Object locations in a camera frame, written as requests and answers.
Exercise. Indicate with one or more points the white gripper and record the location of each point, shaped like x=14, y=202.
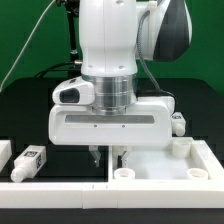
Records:
x=146, y=122

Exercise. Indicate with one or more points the white square table top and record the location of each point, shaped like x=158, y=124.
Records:
x=181, y=159

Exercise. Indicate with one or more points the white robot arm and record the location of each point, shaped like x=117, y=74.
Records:
x=102, y=107

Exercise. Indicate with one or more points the white U-shaped fence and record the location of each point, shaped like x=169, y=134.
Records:
x=120, y=194

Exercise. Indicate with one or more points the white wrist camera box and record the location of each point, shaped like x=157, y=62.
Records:
x=74, y=91

